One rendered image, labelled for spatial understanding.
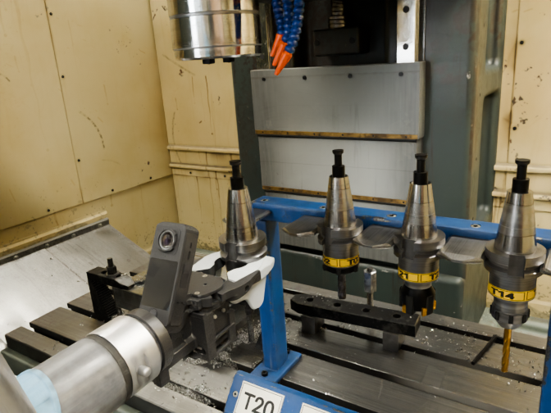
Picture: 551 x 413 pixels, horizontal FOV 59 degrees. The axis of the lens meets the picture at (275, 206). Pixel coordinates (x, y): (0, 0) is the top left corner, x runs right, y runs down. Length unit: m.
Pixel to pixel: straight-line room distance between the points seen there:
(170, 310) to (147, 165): 1.65
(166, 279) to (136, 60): 1.66
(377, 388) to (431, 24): 0.80
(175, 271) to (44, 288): 1.24
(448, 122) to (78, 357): 0.98
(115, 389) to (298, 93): 0.99
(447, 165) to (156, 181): 1.34
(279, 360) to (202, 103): 1.36
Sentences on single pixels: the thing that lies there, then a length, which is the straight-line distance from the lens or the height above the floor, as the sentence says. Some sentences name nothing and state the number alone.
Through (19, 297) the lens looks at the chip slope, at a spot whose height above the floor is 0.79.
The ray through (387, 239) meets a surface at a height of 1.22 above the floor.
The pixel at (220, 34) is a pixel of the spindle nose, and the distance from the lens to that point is 0.85.
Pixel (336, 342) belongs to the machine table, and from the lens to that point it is 1.01.
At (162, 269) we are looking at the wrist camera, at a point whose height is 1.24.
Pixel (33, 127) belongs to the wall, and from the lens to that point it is 1.86.
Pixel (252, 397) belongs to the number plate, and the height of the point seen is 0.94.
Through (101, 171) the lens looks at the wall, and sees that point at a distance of 2.01.
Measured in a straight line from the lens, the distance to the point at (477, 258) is 0.61.
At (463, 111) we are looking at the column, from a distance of 1.23.
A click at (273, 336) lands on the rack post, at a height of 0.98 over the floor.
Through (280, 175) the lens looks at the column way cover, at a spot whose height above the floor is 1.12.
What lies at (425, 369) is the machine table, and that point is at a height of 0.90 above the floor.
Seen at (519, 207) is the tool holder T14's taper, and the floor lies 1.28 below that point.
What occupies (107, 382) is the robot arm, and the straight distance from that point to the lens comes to 0.49.
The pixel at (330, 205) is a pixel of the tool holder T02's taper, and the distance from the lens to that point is 0.66.
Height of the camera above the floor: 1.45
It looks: 17 degrees down
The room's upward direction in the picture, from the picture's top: 4 degrees counter-clockwise
